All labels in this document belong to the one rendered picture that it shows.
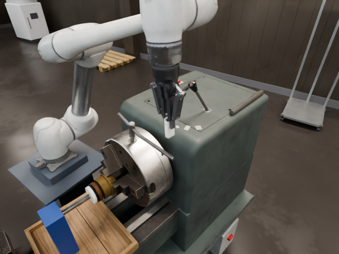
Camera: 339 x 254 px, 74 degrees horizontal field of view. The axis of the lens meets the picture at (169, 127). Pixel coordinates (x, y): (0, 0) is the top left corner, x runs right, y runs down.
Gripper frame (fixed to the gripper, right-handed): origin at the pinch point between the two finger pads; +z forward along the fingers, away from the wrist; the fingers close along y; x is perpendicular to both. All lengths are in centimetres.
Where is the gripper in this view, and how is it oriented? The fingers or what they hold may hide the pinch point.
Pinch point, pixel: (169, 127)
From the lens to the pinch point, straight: 70.9
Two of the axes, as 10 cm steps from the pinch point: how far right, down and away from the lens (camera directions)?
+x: 7.2, -4.0, 5.7
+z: 0.5, 8.5, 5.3
